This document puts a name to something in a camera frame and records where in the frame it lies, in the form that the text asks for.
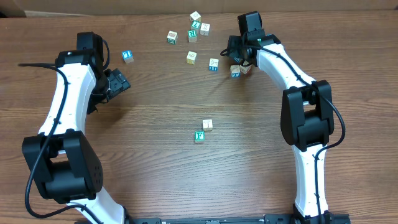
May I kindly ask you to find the plain wooden picture block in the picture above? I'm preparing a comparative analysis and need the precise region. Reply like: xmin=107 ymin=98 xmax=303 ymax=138
xmin=202 ymin=119 xmax=213 ymax=131

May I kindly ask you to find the green F letter block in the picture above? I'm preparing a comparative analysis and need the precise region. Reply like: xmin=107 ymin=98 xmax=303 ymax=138
xmin=195 ymin=131 xmax=205 ymax=143

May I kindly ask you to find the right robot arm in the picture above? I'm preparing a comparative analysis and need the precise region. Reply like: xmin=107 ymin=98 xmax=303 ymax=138
xmin=221 ymin=11 xmax=335 ymax=223

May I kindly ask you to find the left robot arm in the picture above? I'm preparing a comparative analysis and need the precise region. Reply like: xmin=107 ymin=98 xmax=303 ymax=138
xmin=22 ymin=32 xmax=133 ymax=223

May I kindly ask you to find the plain tilted wooden block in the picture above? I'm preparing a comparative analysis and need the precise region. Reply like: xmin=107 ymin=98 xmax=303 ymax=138
xmin=239 ymin=64 xmax=252 ymax=75

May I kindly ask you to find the blue bottom wooden block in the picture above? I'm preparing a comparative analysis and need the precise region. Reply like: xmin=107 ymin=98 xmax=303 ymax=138
xmin=230 ymin=65 xmax=241 ymax=78

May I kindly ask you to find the blue side wooden block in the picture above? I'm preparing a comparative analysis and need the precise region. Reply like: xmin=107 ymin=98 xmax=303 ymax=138
xmin=209 ymin=58 xmax=219 ymax=72

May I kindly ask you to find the blue top letter block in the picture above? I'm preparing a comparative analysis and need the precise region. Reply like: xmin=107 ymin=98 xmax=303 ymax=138
xmin=122 ymin=50 xmax=134 ymax=63

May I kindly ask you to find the wooden X block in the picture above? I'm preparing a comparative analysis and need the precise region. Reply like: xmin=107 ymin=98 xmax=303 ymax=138
xmin=200 ymin=23 xmax=210 ymax=36

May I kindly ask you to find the yellow side wooden block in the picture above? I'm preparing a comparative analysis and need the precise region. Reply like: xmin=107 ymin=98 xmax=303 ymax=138
xmin=186 ymin=51 xmax=197 ymax=65

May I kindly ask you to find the green R letter block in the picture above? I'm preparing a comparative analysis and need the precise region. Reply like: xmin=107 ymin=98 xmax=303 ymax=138
xmin=187 ymin=30 xmax=197 ymax=43

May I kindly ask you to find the green L letter block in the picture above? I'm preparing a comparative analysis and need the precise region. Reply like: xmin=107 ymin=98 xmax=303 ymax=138
xmin=190 ymin=21 xmax=201 ymax=32

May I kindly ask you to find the top plain wooden block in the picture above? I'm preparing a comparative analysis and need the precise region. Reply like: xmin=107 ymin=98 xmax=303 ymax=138
xmin=190 ymin=11 xmax=201 ymax=22

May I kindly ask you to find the green side B block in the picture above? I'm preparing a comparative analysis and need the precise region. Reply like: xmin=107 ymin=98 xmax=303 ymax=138
xmin=167 ymin=30 xmax=178 ymax=44

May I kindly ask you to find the cardboard strip at back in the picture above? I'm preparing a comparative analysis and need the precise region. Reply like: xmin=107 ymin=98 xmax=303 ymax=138
xmin=1 ymin=0 xmax=397 ymax=17

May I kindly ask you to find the right black cable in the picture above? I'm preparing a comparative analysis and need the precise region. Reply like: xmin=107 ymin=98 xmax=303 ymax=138
xmin=220 ymin=43 xmax=346 ymax=224

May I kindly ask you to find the black cable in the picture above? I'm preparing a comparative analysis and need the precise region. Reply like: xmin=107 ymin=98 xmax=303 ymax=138
xmin=220 ymin=43 xmax=346 ymax=224
xmin=18 ymin=39 xmax=111 ymax=224

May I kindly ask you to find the left black cable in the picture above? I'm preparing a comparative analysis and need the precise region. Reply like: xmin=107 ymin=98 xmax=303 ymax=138
xmin=18 ymin=39 xmax=111 ymax=224

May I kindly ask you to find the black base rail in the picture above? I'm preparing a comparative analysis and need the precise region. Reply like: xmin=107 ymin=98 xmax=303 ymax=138
xmin=74 ymin=213 xmax=351 ymax=224

